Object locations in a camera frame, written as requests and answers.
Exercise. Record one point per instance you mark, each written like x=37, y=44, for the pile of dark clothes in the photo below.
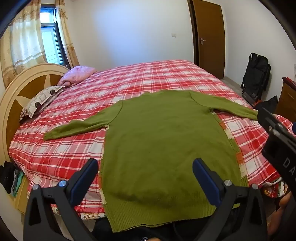
x=7, y=176

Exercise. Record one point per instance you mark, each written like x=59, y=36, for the beige floral curtain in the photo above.
x=23, y=41
x=68, y=39

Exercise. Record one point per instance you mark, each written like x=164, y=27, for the black backpack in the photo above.
x=254, y=74

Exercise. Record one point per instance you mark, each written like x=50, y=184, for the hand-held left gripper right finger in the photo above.
x=205, y=183

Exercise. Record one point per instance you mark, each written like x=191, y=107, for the brown patterned white pillow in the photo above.
x=39, y=99

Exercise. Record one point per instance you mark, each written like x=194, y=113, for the green knit sweater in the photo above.
x=161, y=139

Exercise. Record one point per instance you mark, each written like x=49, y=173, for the window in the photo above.
x=49, y=41

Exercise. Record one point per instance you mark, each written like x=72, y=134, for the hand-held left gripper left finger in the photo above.
x=83, y=182

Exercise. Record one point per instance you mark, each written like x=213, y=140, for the cream and brown headboard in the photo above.
x=9, y=104

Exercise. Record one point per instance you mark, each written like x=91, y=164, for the bed with red plaid sheet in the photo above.
x=161, y=76

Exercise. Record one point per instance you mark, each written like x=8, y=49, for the person's dark clothing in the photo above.
x=138, y=235

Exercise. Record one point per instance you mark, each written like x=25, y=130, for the brown wooden cabinet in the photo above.
x=286, y=99

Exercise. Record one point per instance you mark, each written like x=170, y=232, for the person's right forearm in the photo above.
x=278, y=220

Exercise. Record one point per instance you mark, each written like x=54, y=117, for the pink pillow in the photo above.
x=76, y=74

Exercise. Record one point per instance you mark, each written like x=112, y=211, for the brown wooden door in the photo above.
x=210, y=46

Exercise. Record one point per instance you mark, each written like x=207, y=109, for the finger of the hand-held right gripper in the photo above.
x=268, y=120

